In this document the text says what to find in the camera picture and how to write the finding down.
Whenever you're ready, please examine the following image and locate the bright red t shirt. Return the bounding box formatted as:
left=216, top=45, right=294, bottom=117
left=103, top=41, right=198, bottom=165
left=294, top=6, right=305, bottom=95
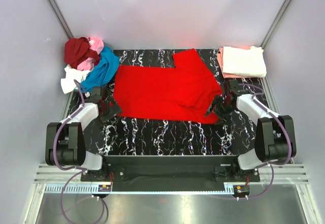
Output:
left=113, top=49, right=222, bottom=124

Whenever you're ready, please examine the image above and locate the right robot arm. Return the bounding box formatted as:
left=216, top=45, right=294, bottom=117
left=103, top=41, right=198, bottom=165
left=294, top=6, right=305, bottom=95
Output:
left=205, top=93, right=297, bottom=170

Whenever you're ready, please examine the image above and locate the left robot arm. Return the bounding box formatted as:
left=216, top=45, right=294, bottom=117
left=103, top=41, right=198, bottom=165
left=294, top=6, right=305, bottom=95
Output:
left=45, top=97, right=122, bottom=171

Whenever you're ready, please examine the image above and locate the blue t shirt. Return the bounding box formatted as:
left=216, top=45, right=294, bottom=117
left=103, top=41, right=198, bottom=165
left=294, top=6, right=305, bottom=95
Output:
left=81, top=46, right=120, bottom=93

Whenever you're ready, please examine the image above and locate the pink t shirt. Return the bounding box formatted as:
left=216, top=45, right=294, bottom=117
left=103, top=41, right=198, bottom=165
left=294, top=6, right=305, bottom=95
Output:
left=77, top=37, right=104, bottom=71

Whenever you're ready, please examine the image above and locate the folded white t shirt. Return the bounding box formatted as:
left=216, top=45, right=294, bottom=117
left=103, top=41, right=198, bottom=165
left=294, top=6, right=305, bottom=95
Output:
left=220, top=46, right=267, bottom=78

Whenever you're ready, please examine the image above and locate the folded salmon t shirt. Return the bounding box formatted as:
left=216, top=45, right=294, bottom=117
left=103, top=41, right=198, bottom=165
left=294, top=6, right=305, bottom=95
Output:
left=217, top=47, right=253, bottom=79

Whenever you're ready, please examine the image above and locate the dark red t shirt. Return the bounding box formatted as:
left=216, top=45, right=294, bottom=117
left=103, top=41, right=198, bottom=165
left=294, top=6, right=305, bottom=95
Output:
left=64, top=37, right=100, bottom=69

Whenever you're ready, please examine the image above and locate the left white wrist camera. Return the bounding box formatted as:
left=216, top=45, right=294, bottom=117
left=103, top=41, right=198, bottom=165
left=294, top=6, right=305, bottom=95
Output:
left=85, top=87, right=108, bottom=104

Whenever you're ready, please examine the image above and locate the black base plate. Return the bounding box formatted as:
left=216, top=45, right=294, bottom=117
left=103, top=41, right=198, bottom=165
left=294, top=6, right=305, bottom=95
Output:
left=81, top=155, right=260, bottom=193

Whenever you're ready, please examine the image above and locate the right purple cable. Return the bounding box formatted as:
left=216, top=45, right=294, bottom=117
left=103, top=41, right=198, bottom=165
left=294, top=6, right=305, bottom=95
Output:
left=238, top=83, right=298, bottom=166

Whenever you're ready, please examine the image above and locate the left aluminium corner post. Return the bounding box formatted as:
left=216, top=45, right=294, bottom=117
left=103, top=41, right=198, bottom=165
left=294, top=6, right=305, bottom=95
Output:
left=47, top=0, right=74, bottom=39

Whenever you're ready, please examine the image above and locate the aluminium corner post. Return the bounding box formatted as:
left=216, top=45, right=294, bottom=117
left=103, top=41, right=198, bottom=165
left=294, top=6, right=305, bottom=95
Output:
left=47, top=0, right=74, bottom=39
left=261, top=0, right=293, bottom=49

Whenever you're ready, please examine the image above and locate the right aluminium corner post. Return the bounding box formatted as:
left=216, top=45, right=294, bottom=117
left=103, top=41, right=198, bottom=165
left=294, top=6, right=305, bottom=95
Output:
left=261, top=0, right=293, bottom=49

